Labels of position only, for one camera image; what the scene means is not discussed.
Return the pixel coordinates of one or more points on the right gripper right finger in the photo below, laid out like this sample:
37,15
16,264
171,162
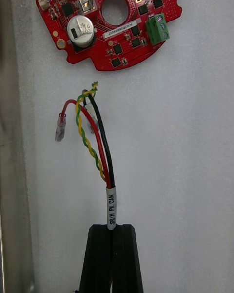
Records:
126,261

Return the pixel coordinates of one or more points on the white sheet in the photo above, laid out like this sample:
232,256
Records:
182,151

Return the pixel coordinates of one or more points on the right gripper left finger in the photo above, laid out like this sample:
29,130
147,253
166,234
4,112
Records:
98,261

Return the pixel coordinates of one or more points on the round red circuit board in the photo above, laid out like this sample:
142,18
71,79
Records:
122,50

